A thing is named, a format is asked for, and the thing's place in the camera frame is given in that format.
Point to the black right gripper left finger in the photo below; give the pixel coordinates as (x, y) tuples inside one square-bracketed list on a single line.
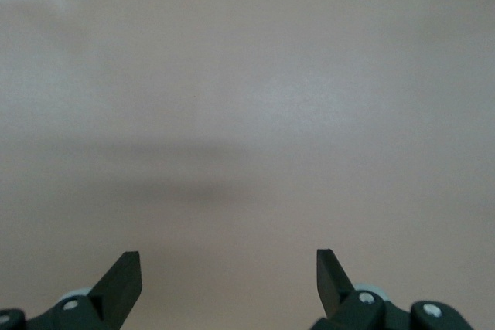
[(116, 291)]

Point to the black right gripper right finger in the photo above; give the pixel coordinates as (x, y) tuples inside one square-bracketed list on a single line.
[(334, 295)]

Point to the brown table mat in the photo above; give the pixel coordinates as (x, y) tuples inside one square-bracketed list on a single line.
[(247, 113)]

